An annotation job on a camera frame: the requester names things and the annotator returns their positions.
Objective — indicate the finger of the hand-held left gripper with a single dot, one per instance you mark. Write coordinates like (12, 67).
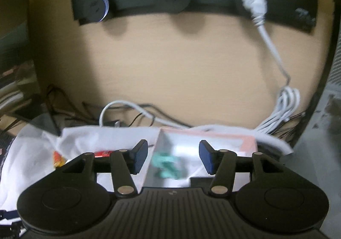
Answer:
(8, 214)
(10, 231)

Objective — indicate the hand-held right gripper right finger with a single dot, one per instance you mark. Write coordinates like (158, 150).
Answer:
(206, 157)

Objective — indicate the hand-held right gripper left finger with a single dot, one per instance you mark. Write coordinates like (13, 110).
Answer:
(141, 155)

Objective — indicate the teal plastic clamp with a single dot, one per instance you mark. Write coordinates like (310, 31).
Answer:
(166, 165)

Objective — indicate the pink cardboard box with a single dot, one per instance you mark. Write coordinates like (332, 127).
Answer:
(247, 144)

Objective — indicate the grey cloth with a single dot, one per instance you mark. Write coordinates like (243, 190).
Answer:
(34, 161)

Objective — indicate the dark monitor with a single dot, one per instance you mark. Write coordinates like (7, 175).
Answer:
(13, 41)

